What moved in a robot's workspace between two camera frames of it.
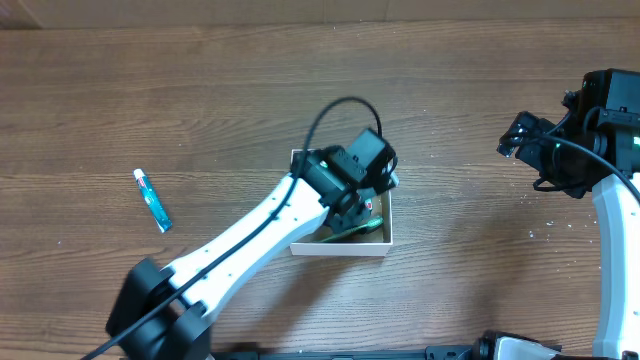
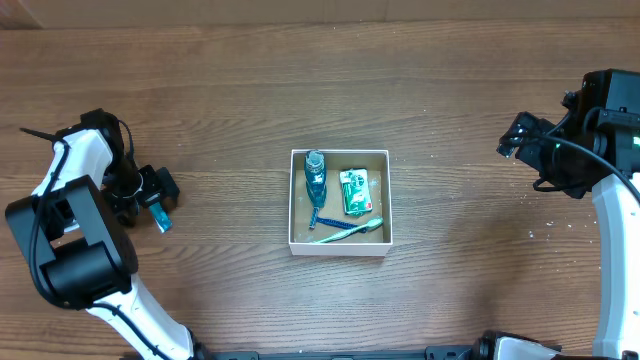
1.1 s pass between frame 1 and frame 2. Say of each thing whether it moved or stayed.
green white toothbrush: stayed
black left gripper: moved
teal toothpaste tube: stayed
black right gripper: stayed
